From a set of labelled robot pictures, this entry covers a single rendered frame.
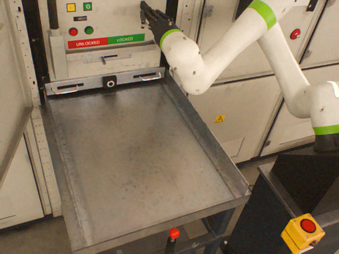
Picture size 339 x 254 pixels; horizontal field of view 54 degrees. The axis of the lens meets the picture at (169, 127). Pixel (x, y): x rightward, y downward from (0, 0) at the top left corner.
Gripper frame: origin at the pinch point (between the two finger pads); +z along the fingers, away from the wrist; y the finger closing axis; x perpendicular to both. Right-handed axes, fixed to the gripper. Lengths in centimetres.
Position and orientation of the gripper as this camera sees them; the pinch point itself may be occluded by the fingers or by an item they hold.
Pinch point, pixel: (145, 8)
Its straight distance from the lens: 138.2
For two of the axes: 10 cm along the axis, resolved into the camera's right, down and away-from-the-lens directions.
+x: 1.1, -7.2, -6.8
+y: 9.1, -2.0, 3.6
